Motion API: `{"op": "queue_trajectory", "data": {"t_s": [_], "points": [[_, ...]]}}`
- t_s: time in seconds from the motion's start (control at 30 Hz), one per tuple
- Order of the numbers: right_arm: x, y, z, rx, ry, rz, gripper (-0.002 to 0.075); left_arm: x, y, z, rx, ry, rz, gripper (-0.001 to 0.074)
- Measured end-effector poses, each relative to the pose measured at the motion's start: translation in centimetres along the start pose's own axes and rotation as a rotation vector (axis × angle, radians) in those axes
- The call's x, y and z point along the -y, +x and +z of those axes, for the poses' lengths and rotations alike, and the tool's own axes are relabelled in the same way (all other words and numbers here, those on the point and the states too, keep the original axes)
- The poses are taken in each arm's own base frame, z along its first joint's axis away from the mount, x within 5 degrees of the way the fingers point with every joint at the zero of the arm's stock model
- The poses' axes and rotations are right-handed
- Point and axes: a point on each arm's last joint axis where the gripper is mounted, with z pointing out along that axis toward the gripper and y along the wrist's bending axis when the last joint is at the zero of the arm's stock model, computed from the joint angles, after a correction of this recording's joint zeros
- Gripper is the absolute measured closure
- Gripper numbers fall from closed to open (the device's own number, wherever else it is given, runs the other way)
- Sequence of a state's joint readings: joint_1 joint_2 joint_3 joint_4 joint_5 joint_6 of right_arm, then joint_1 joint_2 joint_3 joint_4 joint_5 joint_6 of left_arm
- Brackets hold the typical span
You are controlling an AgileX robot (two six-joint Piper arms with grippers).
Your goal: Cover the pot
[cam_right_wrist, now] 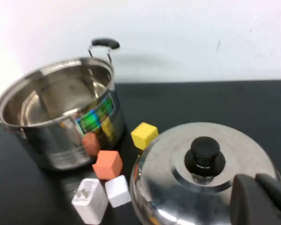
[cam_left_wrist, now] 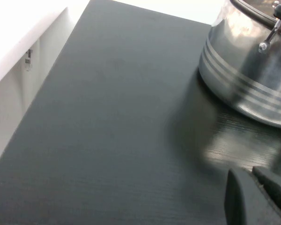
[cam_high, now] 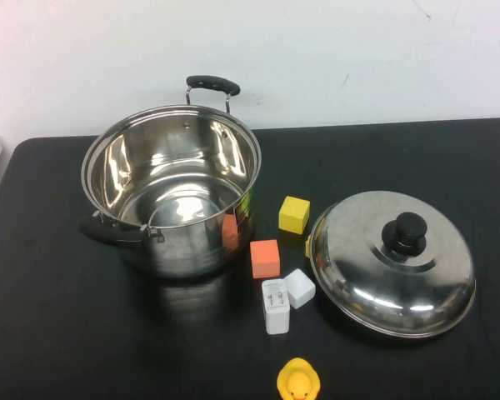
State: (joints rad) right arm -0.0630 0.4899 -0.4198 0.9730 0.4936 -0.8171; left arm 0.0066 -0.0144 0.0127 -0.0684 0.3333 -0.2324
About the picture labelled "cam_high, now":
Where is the white plug charger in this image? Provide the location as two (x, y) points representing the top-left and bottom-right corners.
(261, 278), (293, 336)

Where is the steel lid with black knob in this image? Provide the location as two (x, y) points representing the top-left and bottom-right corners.
(309, 190), (477, 338)

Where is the yellow rubber duck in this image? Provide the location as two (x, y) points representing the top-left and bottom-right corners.
(277, 357), (322, 400)

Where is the stainless steel pot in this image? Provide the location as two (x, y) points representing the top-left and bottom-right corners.
(77, 74), (263, 279)

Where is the orange foam cube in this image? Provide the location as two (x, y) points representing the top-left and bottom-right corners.
(249, 239), (282, 279)

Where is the white foam cube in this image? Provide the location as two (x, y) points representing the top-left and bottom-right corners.
(283, 268), (317, 310)

